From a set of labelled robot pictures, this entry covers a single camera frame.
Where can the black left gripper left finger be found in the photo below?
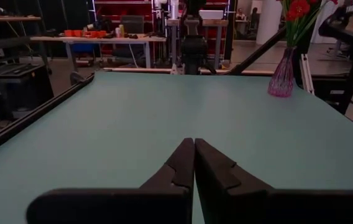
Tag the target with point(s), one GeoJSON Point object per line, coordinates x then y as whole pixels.
{"type": "Point", "coordinates": [117, 207]}

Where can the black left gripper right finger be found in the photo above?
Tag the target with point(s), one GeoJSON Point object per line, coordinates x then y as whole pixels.
{"type": "Point", "coordinates": [257, 207]}

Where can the large red flower bunch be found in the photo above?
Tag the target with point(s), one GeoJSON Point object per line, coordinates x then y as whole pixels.
{"type": "Point", "coordinates": [297, 9]}

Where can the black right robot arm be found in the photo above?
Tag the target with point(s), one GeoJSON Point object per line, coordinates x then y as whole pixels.
{"type": "Point", "coordinates": [195, 53]}

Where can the purple patterned vase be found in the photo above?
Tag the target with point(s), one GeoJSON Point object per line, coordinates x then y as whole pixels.
{"type": "Point", "coordinates": [282, 81]}

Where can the teal table mat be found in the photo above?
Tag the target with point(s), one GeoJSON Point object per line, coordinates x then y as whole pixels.
{"type": "Point", "coordinates": [133, 118]}

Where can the large black equipment case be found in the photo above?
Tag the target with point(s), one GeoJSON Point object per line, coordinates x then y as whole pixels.
{"type": "Point", "coordinates": [24, 90]}

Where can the wooden workbench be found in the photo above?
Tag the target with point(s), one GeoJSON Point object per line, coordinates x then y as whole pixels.
{"type": "Point", "coordinates": [102, 39]}

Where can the orange bins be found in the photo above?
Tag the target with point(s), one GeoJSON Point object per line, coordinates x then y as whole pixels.
{"type": "Point", "coordinates": [83, 33]}

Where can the white round column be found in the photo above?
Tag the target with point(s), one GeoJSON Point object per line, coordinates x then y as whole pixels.
{"type": "Point", "coordinates": [268, 21]}

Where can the person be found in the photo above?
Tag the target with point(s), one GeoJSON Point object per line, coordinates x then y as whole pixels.
{"type": "Point", "coordinates": [240, 14]}
{"type": "Point", "coordinates": [254, 17]}

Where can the red shelving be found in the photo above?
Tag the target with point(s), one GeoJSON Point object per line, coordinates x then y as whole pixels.
{"type": "Point", "coordinates": [108, 9]}

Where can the white rectangular box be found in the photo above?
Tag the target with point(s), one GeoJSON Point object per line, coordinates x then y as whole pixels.
{"type": "Point", "coordinates": [210, 14]}

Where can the white frame bracket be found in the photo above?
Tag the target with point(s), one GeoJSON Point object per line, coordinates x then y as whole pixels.
{"type": "Point", "coordinates": [307, 74]}

